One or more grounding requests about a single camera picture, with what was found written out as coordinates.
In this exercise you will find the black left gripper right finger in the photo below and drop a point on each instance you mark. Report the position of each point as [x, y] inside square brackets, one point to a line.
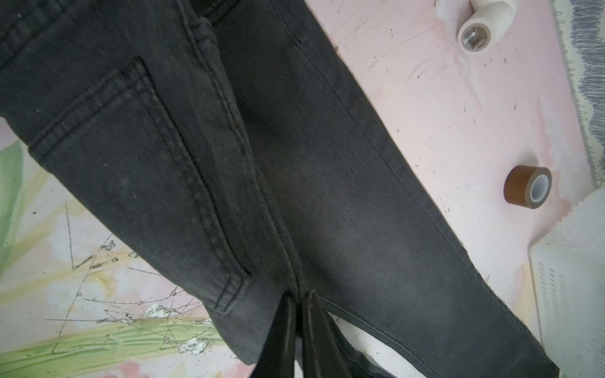
[321, 356]

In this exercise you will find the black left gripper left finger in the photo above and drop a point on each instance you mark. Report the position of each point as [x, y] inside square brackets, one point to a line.
[278, 354]

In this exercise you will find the dark grey long pants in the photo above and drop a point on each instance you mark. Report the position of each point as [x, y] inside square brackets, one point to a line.
[230, 147]

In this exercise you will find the brown tape roll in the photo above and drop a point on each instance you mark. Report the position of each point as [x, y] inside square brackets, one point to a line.
[527, 186]

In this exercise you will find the white plastic basket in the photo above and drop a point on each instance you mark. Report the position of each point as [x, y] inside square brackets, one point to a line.
[568, 275]

